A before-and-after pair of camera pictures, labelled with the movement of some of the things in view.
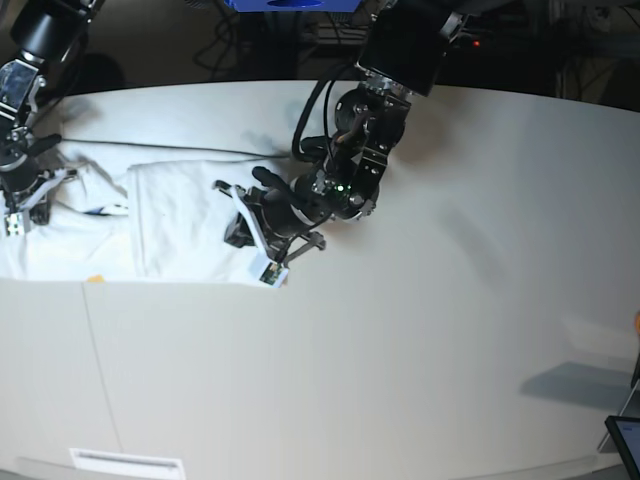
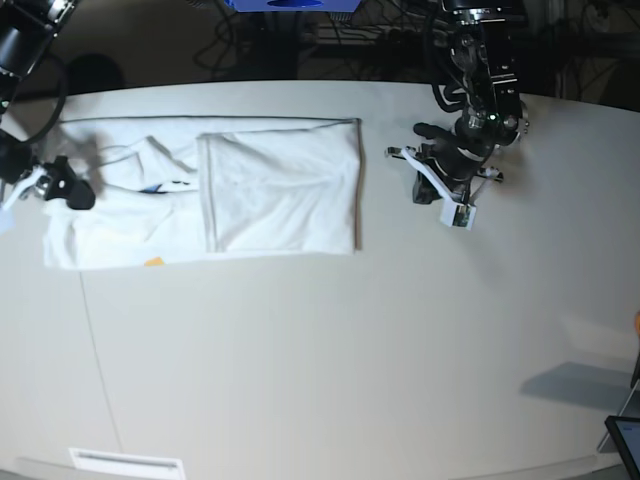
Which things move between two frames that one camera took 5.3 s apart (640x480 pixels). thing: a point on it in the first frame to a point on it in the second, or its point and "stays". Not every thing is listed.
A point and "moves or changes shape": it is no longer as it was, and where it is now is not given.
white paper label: [97, 464] stays
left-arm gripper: [19, 173] to [16, 162]
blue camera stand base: [292, 6] stays
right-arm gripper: [285, 209] to [458, 157]
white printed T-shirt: [162, 220] moves or changes shape
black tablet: [625, 435] stays
